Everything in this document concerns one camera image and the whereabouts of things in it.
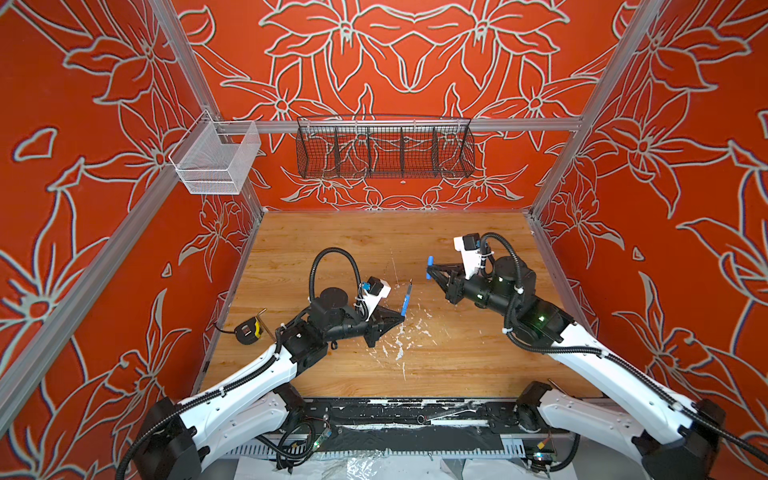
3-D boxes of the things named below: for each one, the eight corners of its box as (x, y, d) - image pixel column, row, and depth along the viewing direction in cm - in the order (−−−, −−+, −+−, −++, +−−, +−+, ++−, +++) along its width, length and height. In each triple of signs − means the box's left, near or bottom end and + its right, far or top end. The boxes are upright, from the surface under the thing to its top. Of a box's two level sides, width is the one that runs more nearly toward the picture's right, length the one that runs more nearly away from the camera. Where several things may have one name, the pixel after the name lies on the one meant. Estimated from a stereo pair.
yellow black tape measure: (242, 347, 86) (238, 344, 84) (236, 331, 90) (232, 327, 87) (265, 334, 89) (262, 331, 87) (258, 319, 92) (255, 315, 90)
